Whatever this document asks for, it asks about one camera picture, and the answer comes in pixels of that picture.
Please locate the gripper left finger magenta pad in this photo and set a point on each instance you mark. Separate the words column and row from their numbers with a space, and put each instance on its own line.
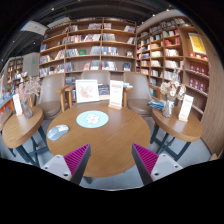
column 70, row 167

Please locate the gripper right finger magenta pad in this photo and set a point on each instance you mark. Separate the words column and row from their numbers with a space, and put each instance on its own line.
column 152, row 166

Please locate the grey computer mouse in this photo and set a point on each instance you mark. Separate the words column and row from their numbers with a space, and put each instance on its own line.
column 57, row 131

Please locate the round light blue mouse pad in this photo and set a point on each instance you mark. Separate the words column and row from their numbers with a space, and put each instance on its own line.
column 92, row 119

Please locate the round wooden centre table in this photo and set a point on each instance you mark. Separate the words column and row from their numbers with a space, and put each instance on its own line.
column 111, row 144

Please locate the round wooden table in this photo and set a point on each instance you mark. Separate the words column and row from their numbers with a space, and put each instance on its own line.
column 111, row 144
column 18, row 129
column 189, row 131

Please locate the round wooden right table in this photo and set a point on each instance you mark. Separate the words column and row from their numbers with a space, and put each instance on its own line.
column 189, row 131

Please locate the stack of books on table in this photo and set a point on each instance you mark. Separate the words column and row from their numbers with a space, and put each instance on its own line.
column 156, row 103

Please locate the white sign on right table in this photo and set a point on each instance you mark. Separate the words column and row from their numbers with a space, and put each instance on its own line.
column 185, row 108

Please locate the white sign on table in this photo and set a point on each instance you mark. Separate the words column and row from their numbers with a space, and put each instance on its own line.
column 17, row 104
column 185, row 108

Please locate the right beige armchair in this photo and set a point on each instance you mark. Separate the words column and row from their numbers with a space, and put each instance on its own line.
column 139, row 97

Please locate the beige armchair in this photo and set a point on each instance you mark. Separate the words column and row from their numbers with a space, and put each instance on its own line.
column 139, row 97
column 102, row 76
column 52, row 90

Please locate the round wooden left table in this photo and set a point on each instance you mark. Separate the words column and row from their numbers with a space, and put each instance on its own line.
column 18, row 129

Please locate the white framed picture card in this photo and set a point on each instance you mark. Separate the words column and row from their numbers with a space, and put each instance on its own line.
column 87, row 90

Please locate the left beige armchair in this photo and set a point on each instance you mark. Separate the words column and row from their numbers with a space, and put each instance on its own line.
column 52, row 90

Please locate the right vase with dried flowers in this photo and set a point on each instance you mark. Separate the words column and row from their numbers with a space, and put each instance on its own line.
column 172, row 90

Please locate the vase with dried flowers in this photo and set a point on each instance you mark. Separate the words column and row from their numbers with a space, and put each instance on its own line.
column 172, row 90
column 26, row 91

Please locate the white sign on left table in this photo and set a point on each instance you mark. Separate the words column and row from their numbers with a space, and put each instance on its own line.
column 17, row 104

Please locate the white sign on wooden stand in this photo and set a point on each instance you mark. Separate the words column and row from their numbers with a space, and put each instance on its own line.
column 116, row 94

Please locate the left vase with dried flowers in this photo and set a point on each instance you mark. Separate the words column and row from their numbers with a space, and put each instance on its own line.
column 26, row 91

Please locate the middle beige armchair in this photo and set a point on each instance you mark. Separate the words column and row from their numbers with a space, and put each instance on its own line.
column 102, row 76

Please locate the far left wooden bookshelf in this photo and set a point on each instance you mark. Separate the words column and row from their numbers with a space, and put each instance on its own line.
column 14, row 70

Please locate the large wooden centre bookshelf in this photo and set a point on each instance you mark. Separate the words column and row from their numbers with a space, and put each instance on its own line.
column 90, row 44

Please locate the wooden right bookshelf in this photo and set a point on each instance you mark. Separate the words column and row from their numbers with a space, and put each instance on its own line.
column 164, row 46

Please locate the yellow poster on shelf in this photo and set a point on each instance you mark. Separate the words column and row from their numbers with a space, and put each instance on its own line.
column 197, row 45

